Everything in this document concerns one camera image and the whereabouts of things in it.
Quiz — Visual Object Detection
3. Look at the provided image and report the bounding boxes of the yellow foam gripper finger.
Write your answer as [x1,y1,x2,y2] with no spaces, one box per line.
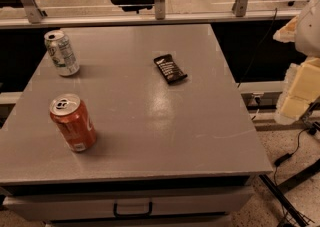
[273,17,298,43]
[275,57,320,125]

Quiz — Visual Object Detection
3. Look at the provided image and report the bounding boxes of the red coke can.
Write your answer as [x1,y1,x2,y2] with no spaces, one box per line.
[49,94,97,152]

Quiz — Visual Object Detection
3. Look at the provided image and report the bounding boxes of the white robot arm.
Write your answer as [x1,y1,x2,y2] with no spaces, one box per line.
[273,0,320,125]

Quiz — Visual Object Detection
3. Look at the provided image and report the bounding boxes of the white green soda can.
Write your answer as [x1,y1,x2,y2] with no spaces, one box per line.
[44,30,80,77]

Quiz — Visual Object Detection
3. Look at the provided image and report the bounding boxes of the black snack bar wrapper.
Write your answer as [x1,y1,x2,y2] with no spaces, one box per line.
[154,54,188,85]

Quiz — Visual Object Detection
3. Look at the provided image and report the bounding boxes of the black hanging cable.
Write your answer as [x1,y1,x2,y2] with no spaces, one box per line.
[237,7,279,89]

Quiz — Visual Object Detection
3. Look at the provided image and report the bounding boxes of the black power adapter cable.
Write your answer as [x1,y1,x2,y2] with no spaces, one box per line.
[273,127,318,189]

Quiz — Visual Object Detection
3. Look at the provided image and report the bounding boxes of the grey drawer with black handle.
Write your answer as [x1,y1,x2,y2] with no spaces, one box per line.
[4,186,253,221]

